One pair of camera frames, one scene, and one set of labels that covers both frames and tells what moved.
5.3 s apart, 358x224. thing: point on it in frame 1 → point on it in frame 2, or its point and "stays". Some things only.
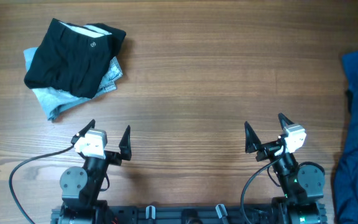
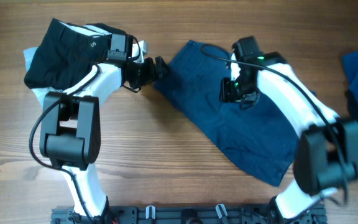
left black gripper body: x=97 y=164 → x=142 y=72
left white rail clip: x=153 y=211 stays
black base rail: x=188 y=214 stays
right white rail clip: x=221 y=210 stays
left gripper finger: x=125 y=145 → x=161 y=68
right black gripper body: x=268 y=151 → x=237 y=92
